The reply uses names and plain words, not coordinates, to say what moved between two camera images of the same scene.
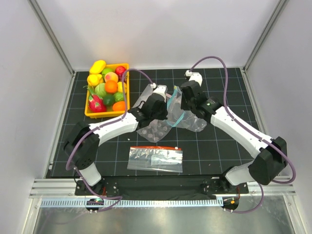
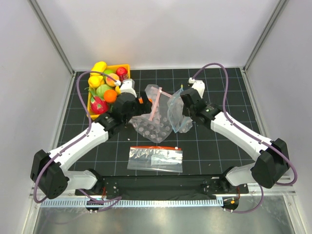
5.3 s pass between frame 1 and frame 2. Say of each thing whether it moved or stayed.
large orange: moved
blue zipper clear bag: moved
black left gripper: moved
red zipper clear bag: stayed
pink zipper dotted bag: stayed
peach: stayed
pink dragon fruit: stayed
